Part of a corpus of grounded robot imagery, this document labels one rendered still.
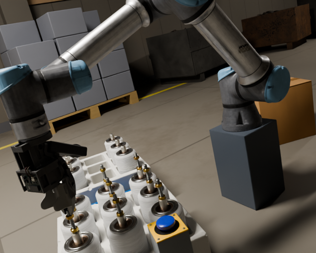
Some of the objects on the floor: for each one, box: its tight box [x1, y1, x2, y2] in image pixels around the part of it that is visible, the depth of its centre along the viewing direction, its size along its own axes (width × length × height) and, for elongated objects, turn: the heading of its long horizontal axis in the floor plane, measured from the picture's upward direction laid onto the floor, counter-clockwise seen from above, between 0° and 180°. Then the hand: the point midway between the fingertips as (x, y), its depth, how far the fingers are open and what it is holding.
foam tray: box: [60, 147, 151, 204], centre depth 144 cm, size 39×39×18 cm
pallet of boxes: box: [0, 8, 139, 135], centre depth 348 cm, size 115×77×114 cm
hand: (68, 208), depth 74 cm, fingers closed
